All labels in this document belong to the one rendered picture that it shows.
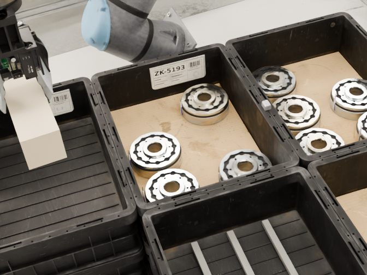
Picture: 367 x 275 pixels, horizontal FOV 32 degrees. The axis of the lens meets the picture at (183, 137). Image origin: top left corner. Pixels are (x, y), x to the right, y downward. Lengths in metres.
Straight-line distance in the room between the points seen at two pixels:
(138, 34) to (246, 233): 0.59
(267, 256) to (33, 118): 0.46
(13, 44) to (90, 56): 0.87
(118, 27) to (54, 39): 1.70
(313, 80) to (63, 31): 1.95
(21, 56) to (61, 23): 2.34
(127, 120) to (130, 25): 0.24
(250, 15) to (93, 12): 0.57
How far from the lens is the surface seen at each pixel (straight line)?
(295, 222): 1.18
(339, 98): 1.39
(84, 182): 1.28
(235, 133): 1.33
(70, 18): 3.32
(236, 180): 1.11
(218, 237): 1.16
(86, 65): 1.79
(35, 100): 1.05
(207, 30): 1.86
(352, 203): 1.22
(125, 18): 1.50
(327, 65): 1.52
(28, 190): 1.30
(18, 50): 0.94
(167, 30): 1.58
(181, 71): 1.40
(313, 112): 1.35
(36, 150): 1.00
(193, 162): 1.28
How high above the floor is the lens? 1.75
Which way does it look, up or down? 44 degrees down
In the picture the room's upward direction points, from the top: 5 degrees counter-clockwise
